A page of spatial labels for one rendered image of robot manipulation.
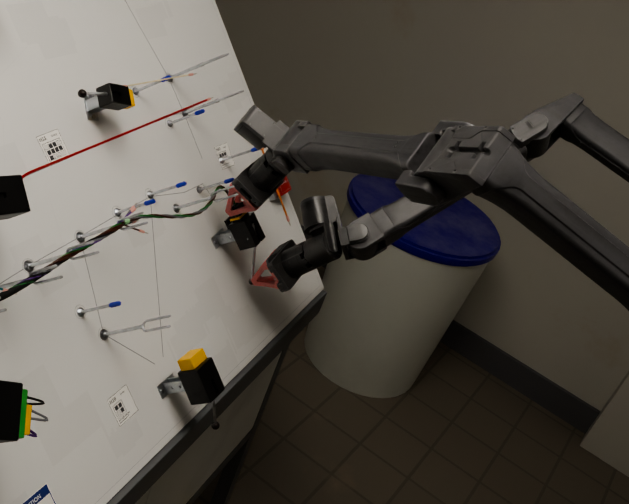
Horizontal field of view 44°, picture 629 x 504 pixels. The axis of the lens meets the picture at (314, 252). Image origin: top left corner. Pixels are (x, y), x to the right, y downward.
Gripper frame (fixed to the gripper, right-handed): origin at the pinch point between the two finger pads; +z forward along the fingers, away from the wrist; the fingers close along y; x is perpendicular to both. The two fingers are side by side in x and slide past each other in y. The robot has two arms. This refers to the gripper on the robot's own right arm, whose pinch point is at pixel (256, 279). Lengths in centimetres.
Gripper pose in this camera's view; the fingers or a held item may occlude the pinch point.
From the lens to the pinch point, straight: 155.8
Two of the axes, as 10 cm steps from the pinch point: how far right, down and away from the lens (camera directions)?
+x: 5.4, 8.1, 2.2
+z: -7.6, 3.6, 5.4
